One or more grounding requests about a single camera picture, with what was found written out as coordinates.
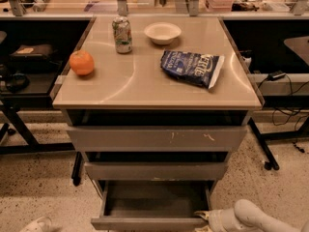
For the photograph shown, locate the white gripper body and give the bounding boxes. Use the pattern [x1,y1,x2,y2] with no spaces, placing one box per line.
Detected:
[209,209,245,232]

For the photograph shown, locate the grey drawer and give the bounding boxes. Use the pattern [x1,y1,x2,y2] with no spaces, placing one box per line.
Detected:
[68,126,246,152]
[91,181,210,231]
[85,162,227,181]

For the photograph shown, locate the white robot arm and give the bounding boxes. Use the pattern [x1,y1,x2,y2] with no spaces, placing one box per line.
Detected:
[195,199,309,232]

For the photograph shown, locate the grey drawer cabinet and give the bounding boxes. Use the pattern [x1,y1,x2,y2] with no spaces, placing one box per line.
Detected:
[51,14,263,205]

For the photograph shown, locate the black table leg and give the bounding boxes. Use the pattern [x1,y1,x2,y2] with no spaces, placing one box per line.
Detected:
[248,118,280,170]

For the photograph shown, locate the blue chip bag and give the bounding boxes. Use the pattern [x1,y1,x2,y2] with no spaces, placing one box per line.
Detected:
[160,50,225,89]

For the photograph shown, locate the black power adapter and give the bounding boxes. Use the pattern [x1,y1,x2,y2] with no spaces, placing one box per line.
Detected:
[267,71,286,81]

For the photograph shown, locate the white bowl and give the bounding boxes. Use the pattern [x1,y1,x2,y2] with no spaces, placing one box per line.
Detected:
[144,22,182,45]

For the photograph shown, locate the orange fruit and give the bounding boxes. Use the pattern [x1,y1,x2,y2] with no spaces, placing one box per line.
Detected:
[69,50,95,75]

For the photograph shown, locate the black headphones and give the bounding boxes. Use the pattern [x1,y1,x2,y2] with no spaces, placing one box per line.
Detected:
[5,73,30,93]

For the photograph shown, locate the black bag on shelf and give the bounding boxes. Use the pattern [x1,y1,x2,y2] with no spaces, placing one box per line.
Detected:
[10,44,54,61]

